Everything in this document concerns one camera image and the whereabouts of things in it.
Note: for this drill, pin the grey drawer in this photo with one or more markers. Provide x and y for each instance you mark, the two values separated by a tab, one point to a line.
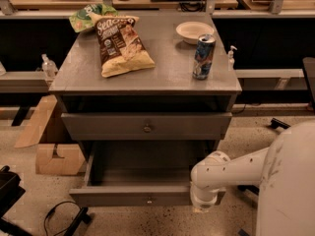
140	173
146	126

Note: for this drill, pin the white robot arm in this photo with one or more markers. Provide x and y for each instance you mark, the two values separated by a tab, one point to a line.
284	172

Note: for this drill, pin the grey drawer cabinet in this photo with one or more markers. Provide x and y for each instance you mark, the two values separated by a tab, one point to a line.
169	87

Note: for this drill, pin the grey top drawer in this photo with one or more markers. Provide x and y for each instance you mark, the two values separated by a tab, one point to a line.
146	126

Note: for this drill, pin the black stand leg left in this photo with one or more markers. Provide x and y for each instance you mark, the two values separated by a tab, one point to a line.
82	216

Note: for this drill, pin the black rolling stand base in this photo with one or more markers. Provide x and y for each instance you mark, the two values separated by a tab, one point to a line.
275	123

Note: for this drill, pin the cardboard box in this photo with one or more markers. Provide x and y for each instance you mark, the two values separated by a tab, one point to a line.
56	153

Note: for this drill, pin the small pump bottle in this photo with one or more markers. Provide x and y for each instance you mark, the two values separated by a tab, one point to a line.
230	55

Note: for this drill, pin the blue drink can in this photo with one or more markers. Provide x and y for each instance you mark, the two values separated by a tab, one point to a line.
203	58

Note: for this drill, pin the brown yellow chip bag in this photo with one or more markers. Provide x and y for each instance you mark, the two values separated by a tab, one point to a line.
121	49

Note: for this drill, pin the white bowl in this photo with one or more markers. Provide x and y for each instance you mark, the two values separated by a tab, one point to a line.
190	31

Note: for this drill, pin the black equipment left corner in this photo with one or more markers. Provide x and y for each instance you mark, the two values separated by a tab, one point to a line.
10	192

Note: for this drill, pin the clear sanitizer bottle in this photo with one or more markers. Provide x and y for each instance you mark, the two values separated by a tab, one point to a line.
48	67

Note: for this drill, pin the green snack bag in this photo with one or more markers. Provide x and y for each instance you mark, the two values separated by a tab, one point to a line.
81	19

